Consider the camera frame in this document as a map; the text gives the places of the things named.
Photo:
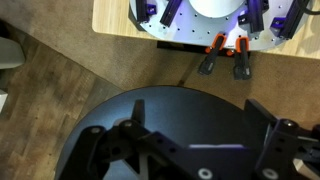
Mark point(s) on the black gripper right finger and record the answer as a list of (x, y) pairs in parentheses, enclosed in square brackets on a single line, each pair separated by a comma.
[(260, 120)]

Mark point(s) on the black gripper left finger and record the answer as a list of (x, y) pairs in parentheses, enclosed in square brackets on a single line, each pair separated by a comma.
[(138, 111)]

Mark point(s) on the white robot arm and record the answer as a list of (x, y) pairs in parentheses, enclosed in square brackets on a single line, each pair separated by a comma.
[(216, 6)]

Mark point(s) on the round black table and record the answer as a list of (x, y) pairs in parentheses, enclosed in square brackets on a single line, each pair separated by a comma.
[(186, 113)]

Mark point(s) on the orange black bar clamp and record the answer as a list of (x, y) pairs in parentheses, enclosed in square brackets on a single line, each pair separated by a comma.
[(211, 58), (242, 61)]

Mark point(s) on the wooden workbench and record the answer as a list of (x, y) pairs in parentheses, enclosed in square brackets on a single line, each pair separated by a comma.
[(110, 16)]

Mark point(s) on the white trash bin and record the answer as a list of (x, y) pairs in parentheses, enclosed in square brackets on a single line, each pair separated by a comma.
[(10, 53)]

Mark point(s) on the black mounting bracket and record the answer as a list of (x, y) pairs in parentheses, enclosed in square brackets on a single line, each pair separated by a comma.
[(143, 10), (170, 13), (255, 15), (291, 20)]

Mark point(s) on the round metal base plate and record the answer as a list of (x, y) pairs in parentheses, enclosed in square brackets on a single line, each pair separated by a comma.
[(200, 30)]

